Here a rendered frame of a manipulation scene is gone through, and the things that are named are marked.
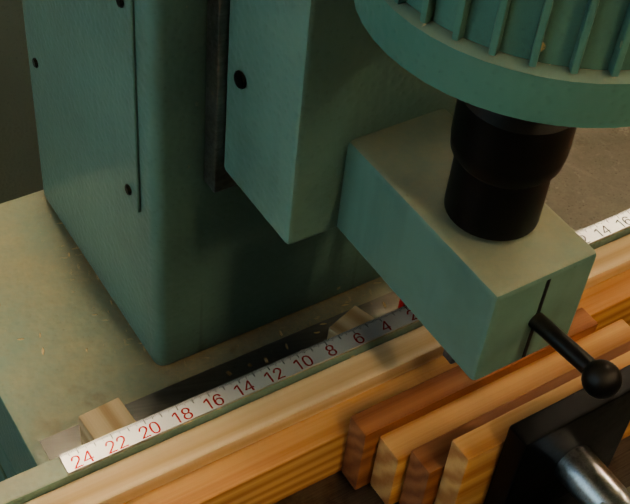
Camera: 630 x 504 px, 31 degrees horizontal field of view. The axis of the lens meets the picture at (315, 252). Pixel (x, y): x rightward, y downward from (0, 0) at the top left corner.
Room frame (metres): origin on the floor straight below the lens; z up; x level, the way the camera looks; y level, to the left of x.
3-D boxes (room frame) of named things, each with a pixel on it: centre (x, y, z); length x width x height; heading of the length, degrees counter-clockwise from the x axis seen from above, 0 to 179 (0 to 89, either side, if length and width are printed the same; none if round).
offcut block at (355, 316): (0.57, -0.04, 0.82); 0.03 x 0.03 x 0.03; 55
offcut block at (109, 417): (0.45, 0.12, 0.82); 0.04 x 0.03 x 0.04; 40
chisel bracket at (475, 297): (0.47, -0.08, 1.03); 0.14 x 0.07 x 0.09; 37
